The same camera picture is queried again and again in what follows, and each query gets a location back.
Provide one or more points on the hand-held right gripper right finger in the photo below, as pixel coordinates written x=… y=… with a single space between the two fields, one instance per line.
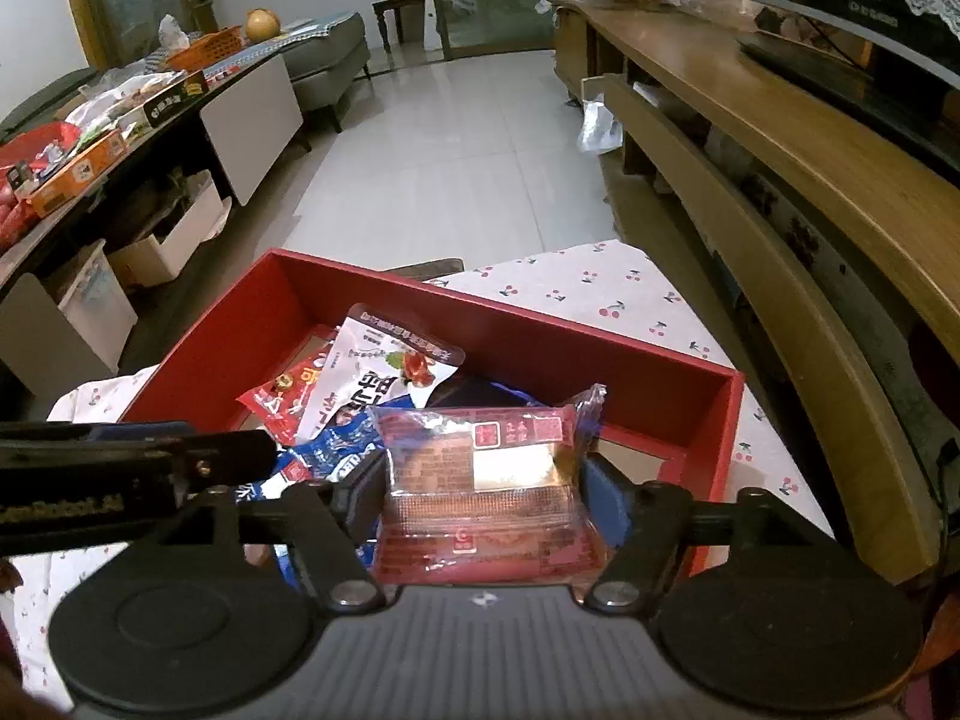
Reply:
x=604 y=499

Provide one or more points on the wooden tv cabinet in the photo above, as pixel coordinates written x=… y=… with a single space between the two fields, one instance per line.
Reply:
x=787 y=187

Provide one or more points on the black television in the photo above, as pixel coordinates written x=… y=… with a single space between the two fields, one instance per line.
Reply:
x=885 y=52

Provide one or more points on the red snack packet white letters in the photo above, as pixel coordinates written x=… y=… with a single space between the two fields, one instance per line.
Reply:
x=281 y=397

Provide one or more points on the orange plastic basket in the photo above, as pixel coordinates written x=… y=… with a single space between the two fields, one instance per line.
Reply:
x=206 y=49

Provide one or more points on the black flat carton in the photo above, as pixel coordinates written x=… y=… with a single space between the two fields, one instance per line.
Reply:
x=176 y=99

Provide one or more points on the orange flat carton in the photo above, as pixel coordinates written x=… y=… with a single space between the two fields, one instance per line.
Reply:
x=79 y=172

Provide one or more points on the white plastic bin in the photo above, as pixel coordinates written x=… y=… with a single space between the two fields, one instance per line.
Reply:
x=101 y=307

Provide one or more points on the brown wooden stool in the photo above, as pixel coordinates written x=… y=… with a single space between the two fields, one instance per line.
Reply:
x=427 y=270

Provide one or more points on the round yellow pomelo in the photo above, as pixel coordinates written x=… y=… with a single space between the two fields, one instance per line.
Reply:
x=263 y=25

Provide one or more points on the crinkled plastic bag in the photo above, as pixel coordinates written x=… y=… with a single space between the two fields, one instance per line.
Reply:
x=600 y=124

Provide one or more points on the red cardboard box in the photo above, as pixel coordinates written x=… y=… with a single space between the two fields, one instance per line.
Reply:
x=570 y=352

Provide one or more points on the dark blue snack packet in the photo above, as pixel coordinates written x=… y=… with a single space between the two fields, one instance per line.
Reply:
x=480 y=394

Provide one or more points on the grey sofa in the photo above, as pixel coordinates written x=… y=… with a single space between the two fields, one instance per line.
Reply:
x=330 y=52

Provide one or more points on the cherry print tablecloth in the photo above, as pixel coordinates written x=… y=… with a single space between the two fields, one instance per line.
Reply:
x=600 y=285

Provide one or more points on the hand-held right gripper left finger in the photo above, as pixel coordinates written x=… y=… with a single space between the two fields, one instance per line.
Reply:
x=358 y=495

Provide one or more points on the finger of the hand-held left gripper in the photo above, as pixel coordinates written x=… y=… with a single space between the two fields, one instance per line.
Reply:
x=142 y=433

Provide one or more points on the grey coffee table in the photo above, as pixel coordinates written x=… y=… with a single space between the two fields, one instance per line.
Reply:
x=247 y=120

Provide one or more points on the white open storage box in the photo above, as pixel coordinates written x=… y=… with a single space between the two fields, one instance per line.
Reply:
x=172 y=232

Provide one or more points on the clear red pastry packet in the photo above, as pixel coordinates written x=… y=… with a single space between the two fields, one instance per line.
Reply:
x=480 y=495

